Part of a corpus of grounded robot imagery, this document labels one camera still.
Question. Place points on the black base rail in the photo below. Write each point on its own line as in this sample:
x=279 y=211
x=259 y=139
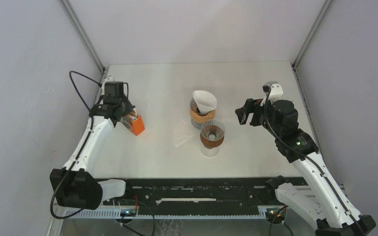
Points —
x=240 y=196

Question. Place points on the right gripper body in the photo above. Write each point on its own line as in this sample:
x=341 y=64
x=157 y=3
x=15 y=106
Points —
x=255 y=107

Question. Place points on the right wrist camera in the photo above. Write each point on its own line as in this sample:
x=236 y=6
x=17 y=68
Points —
x=273 y=92

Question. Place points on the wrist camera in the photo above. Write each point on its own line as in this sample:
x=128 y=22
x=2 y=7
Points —
x=273 y=92
x=107 y=84

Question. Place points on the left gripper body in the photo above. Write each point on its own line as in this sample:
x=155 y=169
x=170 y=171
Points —
x=126 y=104

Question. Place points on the orange filter holder box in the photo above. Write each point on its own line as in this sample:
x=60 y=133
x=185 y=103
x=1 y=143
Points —
x=133 y=122

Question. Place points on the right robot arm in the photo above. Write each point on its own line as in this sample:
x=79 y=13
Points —
x=333 y=214

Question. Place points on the clear glass with brown band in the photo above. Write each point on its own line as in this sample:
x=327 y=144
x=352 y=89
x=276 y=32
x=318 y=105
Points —
x=209 y=152

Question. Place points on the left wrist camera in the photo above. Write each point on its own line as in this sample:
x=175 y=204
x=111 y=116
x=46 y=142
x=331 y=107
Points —
x=107 y=84

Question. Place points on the grey glass carafe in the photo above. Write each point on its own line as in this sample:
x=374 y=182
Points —
x=197 y=125

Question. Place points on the white paper coffee filter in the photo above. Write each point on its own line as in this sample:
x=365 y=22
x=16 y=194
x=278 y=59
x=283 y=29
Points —
x=182 y=132
x=206 y=101

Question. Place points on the grey ribbed glass dripper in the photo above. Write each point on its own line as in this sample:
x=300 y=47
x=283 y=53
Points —
x=195 y=109

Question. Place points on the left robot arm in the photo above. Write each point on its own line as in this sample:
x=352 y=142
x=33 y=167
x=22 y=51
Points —
x=74 y=184

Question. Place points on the clear glass dripper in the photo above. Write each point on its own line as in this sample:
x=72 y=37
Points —
x=212 y=130

